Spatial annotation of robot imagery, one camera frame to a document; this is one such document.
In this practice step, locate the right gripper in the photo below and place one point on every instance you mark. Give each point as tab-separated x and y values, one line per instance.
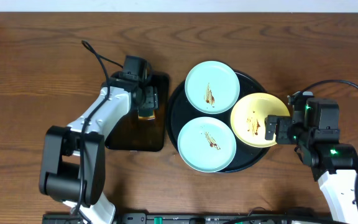
283	123

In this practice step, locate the black round tray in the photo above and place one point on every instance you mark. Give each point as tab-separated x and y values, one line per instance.
180	111

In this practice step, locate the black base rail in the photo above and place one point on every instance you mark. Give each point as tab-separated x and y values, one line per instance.
142	218

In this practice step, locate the mint green plate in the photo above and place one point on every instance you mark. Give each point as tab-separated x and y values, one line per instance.
212	87
206	144

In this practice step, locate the yellow plate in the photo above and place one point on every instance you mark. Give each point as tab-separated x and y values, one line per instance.
248	118

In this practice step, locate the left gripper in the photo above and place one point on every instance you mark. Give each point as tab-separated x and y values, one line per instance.
150	97

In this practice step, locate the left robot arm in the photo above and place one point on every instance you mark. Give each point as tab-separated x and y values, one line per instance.
73	166

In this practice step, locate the orange green sponge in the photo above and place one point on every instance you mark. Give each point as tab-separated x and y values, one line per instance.
151	117

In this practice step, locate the black rectangular tray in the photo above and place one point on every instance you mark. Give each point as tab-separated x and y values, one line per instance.
132	134

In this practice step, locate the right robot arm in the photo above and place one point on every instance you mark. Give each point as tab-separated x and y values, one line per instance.
334	165

